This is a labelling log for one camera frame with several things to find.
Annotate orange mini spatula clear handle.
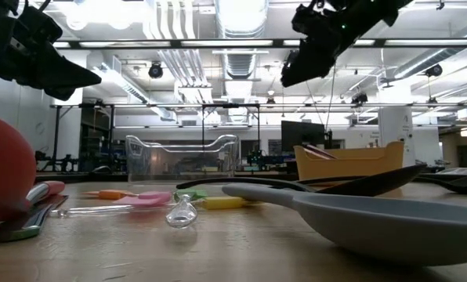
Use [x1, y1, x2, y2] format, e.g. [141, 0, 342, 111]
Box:
[81, 189, 137, 201]

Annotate clear plastic bin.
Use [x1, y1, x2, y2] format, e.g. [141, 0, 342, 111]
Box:
[125, 134, 241, 186]

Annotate metal spoon green inside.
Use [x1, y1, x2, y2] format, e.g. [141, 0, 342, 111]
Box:
[0, 194, 69, 243]

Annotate red spoon with metal handle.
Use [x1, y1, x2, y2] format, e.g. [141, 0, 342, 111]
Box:
[0, 111, 66, 225]

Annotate black overhead frame bar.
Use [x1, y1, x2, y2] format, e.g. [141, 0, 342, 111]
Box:
[52, 38, 467, 49]

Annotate black ceiling spotlight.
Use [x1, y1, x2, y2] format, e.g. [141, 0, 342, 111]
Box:
[147, 61, 165, 80]
[350, 92, 370, 107]
[424, 63, 444, 78]

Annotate grey flat tray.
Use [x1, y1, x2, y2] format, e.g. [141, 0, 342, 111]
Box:
[436, 167, 467, 176]

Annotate iridescent purple spoon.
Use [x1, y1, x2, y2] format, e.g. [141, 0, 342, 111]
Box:
[302, 146, 324, 160]

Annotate white square pillar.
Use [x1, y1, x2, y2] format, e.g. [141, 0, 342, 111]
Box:
[377, 106, 416, 173]

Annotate iridescent purple cutlery piece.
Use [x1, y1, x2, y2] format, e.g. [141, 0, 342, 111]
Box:
[306, 143, 337, 160]

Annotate pink mini spatula clear handle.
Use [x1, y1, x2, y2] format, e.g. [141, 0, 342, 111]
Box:
[48, 190, 172, 219]

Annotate black background rack frame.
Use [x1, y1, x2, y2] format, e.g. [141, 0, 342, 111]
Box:
[51, 102, 262, 173]

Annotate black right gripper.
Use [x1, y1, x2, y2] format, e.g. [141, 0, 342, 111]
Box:
[280, 0, 375, 88]

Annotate black plastic spoon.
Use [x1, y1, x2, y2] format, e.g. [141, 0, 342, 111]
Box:
[176, 164, 429, 197]

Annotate yellow plastic bin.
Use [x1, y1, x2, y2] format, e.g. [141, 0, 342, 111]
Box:
[294, 140, 405, 185]

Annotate black computer monitor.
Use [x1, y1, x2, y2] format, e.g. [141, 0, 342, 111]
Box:
[281, 120, 326, 154]

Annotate grey ladle spoon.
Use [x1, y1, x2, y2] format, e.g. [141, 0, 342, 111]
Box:
[221, 183, 467, 268]

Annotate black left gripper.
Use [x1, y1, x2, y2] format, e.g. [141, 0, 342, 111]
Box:
[0, 0, 103, 102]

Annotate yellow mini spatula clear handle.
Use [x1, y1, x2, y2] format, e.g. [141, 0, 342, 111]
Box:
[197, 196, 258, 211]

